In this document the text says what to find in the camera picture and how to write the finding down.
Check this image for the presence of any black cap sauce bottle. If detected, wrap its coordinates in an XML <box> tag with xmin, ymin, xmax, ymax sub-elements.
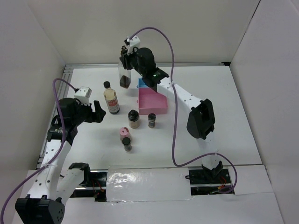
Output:
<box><xmin>103</xmin><ymin>81</ymin><xmax>120</xmax><ymax>114</ymax></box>

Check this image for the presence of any small dark spice jar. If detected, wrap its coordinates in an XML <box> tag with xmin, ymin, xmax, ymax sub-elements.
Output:
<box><xmin>148</xmin><ymin>113</ymin><xmax>156</xmax><ymax>128</ymax></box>

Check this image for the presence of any pink lid spice jar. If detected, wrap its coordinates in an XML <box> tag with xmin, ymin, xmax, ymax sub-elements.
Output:
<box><xmin>119</xmin><ymin>127</ymin><xmax>131</xmax><ymax>141</ymax></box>

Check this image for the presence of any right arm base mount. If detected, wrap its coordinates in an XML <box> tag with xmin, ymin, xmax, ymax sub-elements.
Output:
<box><xmin>185</xmin><ymin>168</ymin><xmax>232</xmax><ymax>196</ymax></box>

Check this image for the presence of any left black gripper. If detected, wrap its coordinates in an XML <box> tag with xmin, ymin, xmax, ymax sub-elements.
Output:
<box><xmin>71</xmin><ymin>98</ymin><xmax>106</xmax><ymax>126</ymax></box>

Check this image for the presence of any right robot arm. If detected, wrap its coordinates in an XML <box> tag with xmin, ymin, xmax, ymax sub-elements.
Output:
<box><xmin>120</xmin><ymin>46</ymin><xmax>223</xmax><ymax>183</ymax></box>

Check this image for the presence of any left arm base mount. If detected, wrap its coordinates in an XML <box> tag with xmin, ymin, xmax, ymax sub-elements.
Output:
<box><xmin>70</xmin><ymin>170</ymin><xmax>107</xmax><ymax>202</ymax></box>

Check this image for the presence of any front black lid spice jar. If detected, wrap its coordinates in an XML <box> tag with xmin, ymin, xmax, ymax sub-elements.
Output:
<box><xmin>122</xmin><ymin>137</ymin><xmax>132</xmax><ymax>152</ymax></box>

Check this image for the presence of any blue plastic bin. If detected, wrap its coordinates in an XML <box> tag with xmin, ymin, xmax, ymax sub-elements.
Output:
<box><xmin>136</xmin><ymin>78</ymin><xmax>148</xmax><ymax>89</ymax></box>

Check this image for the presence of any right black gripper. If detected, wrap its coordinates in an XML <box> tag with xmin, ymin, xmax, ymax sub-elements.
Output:
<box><xmin>120</xmin><ymin>45</ymin><xmax>146</xmax><ymax>76</ymax></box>

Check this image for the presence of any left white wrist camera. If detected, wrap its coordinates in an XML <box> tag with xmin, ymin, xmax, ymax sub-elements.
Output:
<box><xmin>74</xmin><ymin>87</ymin><xmax>92</xmax><ymax>105</ymax></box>

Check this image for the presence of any large black lid spice jar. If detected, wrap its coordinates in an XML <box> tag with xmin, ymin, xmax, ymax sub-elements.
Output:
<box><xmin>128</xmin><ymin>110</ymin><xmax>140</xmax><ymax>129</ymax></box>

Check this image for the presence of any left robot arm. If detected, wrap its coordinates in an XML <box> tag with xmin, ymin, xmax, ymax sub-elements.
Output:
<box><xmin>15</xmin><ymin>98</ymin><xmax>106</xmax><ymax>224</ymax></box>

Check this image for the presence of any gold spout glass bottle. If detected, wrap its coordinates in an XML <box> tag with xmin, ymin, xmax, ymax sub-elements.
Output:
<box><xmin>118</xmin><ymin>45</ymin><xmax>132</xmax><ymax>89</ymax></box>

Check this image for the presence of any pink plastic bin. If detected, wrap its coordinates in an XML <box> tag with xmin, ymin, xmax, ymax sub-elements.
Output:
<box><xmin>138</xmin><ymin>87</ymin><xmax>168</xmax><ymax>115</ymax></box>

